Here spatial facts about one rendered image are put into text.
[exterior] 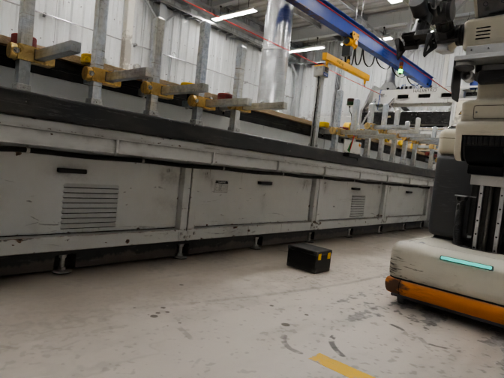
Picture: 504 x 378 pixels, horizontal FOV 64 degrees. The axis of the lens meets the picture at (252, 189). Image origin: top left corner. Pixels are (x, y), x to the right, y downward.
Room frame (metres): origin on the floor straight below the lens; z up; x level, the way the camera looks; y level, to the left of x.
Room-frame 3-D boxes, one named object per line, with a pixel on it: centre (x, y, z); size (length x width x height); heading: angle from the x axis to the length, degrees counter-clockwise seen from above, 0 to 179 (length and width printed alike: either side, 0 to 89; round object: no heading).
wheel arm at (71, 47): (1.33, 0.71, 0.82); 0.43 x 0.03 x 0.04; 49
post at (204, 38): (1.91, 0.29, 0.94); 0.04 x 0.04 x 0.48; 49
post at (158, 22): (1.72, 0.46, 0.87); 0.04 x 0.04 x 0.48; 49
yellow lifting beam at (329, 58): (8.02, -1.61, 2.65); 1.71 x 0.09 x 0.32; 139
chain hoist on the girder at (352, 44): (8.02, -1.61, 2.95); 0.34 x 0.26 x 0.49; 139
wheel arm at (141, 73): (1.52, 0.54, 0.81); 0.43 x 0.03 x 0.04; 49
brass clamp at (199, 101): (1.92, 0.27, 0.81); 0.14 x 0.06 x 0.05; 139
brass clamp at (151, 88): (1.74, 0.44, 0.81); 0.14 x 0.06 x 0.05; 139
